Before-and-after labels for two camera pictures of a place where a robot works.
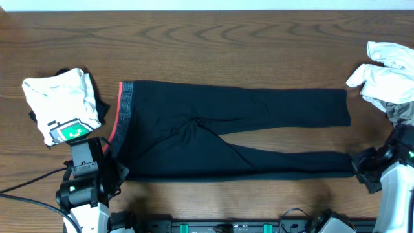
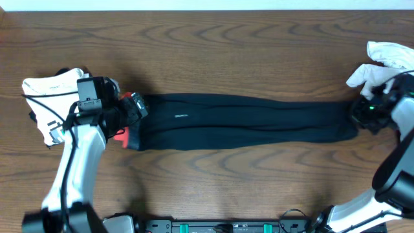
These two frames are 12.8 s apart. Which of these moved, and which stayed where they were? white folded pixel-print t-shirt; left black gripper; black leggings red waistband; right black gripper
Moved: left black gripper; black leggings red waistband; right black gripper
Stayed: white folded pixel-print t-shirt
